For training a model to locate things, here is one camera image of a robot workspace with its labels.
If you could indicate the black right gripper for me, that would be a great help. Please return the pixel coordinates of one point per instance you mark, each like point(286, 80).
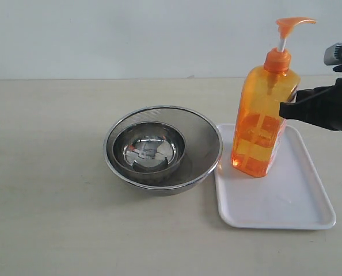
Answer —
point(310, 106)

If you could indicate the orange pump soap bottle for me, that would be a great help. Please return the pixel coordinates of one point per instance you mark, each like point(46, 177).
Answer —
point(259, 127)

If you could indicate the large steel mesh strainer bowl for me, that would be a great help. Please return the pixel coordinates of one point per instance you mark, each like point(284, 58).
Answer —
point(202, 153)

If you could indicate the small stainless steel bowl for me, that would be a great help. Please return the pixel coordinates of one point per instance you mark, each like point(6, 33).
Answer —
point(149, 147)

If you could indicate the white plastic tray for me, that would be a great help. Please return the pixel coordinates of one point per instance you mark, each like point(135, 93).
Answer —
point(291, 196)

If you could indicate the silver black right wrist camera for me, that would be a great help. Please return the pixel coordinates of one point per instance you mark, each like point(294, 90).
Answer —
point(333, 57)

